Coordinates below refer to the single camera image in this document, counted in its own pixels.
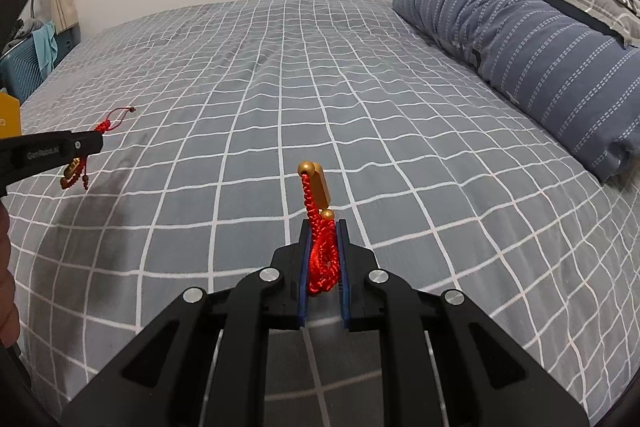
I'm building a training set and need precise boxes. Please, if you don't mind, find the red cord bracelet gold charm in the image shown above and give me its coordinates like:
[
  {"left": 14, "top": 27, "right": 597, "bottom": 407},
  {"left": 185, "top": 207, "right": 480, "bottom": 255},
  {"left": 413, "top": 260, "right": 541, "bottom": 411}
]
[{"left": 60, "top": 106, "right": 136, "bottom": 190}]

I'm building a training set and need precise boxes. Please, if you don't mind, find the red cord bracelet gold tube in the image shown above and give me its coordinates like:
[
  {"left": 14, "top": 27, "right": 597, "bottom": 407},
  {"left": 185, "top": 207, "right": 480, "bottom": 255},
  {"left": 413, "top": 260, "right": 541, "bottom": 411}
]
[{"left": 297, "top": 160, "right": 341, "bottom": 296}]

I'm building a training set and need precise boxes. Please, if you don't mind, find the left hand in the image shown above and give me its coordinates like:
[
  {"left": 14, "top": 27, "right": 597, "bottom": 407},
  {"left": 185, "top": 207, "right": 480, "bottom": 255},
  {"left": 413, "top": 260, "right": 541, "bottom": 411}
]
[{"left": 0, "top": 205, "right": 20, "bottom": 348}]

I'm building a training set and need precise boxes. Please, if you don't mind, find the blue camel cardboard box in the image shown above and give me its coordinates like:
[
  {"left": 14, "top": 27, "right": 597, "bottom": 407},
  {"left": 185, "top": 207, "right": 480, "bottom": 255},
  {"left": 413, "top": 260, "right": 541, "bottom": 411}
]
[{"left": 0, "top": 91, "right": 22, "bottom": 140}]

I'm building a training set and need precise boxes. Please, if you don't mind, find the teal suitcase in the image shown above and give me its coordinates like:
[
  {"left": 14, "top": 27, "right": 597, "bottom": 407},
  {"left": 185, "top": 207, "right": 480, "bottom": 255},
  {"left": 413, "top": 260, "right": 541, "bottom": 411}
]
[{"left": 1, "top": 26, "right": 80, "bottom": 103}]

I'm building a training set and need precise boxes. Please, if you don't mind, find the teal cloth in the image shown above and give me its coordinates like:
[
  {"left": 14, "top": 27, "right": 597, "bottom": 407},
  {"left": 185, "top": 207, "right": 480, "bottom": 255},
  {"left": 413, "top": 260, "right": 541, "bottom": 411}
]
[{"left": 32, "top": 20, "right": 58, "bottom": 80}]

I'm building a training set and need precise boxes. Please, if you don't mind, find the blue striped pillow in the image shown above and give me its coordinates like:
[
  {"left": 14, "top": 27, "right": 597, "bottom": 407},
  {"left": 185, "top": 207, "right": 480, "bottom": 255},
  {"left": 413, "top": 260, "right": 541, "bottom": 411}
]
[{"left": 393, "top": 0, "right": 639, "bottom": 181}]

